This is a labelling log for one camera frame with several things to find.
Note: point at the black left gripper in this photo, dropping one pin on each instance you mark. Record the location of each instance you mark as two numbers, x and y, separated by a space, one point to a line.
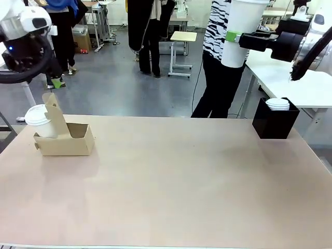
28 52

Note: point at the small beige side table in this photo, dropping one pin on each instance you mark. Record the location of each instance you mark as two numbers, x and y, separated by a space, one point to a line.
182 36

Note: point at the brown cardboard box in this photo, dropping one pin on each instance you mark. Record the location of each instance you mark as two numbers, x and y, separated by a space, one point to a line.
82 43

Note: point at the white machine on desk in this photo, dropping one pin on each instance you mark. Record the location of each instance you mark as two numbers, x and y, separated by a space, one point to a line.
182 9

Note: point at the stack of white lids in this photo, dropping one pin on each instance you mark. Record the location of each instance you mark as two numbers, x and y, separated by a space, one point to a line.
277 104

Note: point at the person in blue top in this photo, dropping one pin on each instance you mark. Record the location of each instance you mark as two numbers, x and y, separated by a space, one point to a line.
63 31

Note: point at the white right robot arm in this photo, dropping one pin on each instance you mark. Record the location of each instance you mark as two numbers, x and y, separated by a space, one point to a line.
320 39

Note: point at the person in zebra shirt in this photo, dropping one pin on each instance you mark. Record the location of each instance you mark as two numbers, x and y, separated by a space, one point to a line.
215 85

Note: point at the black square lid box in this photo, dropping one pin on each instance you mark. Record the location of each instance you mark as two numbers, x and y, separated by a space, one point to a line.
275 124

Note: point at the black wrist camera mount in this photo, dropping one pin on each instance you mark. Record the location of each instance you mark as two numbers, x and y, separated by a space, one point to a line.
293 26

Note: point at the white lidded paper cup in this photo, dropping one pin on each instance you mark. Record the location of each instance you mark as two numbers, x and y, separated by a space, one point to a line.
39 119

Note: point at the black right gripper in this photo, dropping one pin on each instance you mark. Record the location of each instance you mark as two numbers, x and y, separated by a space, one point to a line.
288 46

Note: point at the brown cardboard cup carrier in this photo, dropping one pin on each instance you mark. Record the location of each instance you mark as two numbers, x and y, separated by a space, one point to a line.
64 145

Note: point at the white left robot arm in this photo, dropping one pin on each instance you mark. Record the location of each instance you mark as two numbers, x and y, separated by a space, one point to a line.
31 15

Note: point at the grey metal desk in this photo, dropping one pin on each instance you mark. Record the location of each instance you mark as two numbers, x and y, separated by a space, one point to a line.
99 15

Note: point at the person in black coat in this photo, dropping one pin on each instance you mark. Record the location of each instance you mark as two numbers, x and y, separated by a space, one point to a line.
149 39

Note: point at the large white table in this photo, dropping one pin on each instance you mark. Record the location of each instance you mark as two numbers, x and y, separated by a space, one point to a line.
280 85

